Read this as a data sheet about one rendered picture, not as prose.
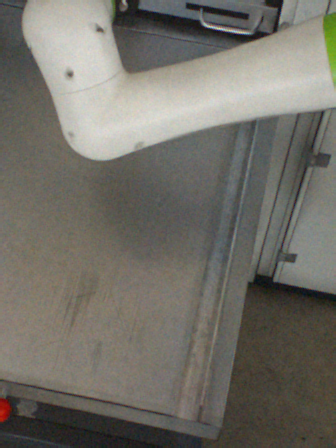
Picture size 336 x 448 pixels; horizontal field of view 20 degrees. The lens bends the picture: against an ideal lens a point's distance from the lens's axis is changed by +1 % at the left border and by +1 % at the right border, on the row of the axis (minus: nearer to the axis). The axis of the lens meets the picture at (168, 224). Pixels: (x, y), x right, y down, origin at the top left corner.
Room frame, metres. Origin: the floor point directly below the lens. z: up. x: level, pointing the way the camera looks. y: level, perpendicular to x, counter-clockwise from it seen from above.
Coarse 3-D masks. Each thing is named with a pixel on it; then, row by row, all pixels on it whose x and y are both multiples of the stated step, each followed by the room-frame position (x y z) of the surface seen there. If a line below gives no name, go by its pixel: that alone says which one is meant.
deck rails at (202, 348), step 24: (240, 144) 0.90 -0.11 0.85; (240, 168) 0.86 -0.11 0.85; (240, 192) 0.81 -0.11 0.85; (216, 216) 0.76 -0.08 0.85; (240, 216) 0.76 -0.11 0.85; (216, 240) 0.72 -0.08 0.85; (216, 264) 0.68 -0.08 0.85; (216, 288) 0.63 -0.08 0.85; (216, 312) 0.59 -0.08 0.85; (192, 336) 0.55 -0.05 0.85; (216, 336) 0.56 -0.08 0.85; (192, 360) 0.52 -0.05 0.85; (192, 384) 0.48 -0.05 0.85; (192, 408) 0.45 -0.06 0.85
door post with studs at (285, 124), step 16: (288, 0) 1.10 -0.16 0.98; (304, 0) 1.10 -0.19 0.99; (320, 0) 1.09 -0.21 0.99; (288, 16) 1.10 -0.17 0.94; (304, 16) 1.10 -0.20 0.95; (288, 128) 1.09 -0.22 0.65; (272, 160) 1.10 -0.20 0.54; (272, 176) 1.09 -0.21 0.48; (272, 192) 1.09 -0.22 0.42; (256, 240) 1.09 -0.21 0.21; (256, 256) 1.09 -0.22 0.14
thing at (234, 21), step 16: (144, 0) 1.16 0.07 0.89; (160, 0) 1.16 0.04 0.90; (176, 0) 1.16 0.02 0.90; (192, 0) 1.15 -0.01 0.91; (208, 0) 1.15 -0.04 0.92; (224, 0) 1.15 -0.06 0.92; (240, 0) 1.15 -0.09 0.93; (256, 0) 1.15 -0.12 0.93; (272, 0) 1.15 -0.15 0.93; (192, 16) 1.15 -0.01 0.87; (208, 16) 1.15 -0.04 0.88; (224, 16) 1.15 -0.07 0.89; (240, 16) 1.14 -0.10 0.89; (272, 16) 1.13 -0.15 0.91; (272, 32) 1.13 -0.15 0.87
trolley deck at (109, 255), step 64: (0, 64) 1.03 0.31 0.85; (128, 64) 1.06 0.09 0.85; (0, 128) 0.90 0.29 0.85; (0, 192) 0.77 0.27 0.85; (64, 192) 0.78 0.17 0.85; (128, 192) 0.79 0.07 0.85; (192, 192) 0.80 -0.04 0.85; (256, 192) 0.81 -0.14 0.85; (0, 256) 0.66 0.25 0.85; (64, 256) 0.67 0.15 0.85; (128, 256) 0.68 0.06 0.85; (192, 256) 0.69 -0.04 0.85; (0, 320) 0.56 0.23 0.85; (64, 320) 0.56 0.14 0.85; (128, 320) 0.57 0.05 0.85; (192, 320) 0.58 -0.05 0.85; (0, 384) 0.47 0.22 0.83; (64, 384) 0.47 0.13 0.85; (128, 384) 0.47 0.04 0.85
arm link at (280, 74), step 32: (288, 32) 0.79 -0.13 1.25; (320, 32) 0.77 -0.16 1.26; (192, 64) 0.77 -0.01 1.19; (224, 64) 0.76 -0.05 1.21; (256, 64) 0.75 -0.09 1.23; (288, 64) 0.74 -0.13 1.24; (320, 64) 0.74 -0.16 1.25; (64, 96) 0.73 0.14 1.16; (96, 96) 0.73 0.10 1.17; (128, 96) 0.74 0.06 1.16; (160, 96) 0.73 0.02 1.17; (192, 96) 0.73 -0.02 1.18; (224, 96) 0.73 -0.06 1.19; (256, 96) 0.72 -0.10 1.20; (288, 96) 0.72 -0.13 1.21; (320, 96) 0.72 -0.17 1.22; (64, 128) 0.72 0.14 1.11; (96, 128) 0.70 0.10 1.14; (128, 128) 0.71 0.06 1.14; (160, 128) 0.71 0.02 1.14; (192, 128) 0.71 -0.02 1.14
